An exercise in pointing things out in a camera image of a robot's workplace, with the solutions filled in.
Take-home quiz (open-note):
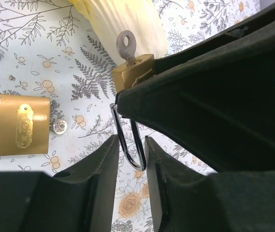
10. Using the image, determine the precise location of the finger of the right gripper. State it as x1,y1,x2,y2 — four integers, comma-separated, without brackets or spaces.
116,3,275,172

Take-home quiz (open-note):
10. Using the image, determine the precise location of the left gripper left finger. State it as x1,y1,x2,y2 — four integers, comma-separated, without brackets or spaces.
0,135,119,232

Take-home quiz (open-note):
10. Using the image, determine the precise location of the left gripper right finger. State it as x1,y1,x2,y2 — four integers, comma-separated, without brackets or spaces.
145,137,275,232

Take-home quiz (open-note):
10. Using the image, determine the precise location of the small brass padlock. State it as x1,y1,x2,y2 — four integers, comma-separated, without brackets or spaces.
110,54,155,171

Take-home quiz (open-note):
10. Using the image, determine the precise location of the silver key in large padlock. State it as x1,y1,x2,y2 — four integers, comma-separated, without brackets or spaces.
49,118,67,135

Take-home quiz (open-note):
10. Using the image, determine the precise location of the silver key in small padlock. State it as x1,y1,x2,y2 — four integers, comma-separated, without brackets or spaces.
116,30,137,66

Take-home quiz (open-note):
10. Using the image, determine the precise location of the large brass padlock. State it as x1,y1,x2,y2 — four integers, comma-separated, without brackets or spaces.
0,93,51,157

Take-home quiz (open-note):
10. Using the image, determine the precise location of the yellow napa cabbage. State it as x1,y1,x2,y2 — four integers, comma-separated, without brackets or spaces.
70,0,168,66

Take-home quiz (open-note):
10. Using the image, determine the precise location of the floral table mat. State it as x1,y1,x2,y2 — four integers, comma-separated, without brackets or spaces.
0,0,260,232

